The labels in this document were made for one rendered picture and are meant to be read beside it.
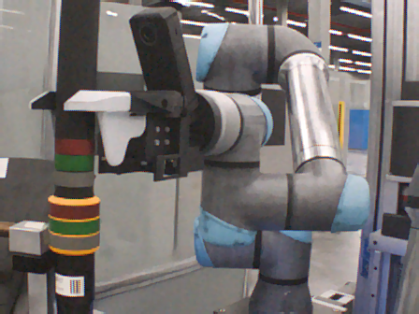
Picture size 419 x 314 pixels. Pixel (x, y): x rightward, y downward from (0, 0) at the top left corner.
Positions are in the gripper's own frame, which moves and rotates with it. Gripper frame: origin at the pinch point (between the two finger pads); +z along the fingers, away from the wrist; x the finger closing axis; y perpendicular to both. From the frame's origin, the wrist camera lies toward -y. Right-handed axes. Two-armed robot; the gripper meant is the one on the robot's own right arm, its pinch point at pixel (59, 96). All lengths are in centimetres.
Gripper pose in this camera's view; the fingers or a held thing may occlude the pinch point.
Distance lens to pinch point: 39.6
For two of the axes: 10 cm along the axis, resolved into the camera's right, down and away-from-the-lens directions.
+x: -8.2, -0.5, 5.7
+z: -5.7, 0.2, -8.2
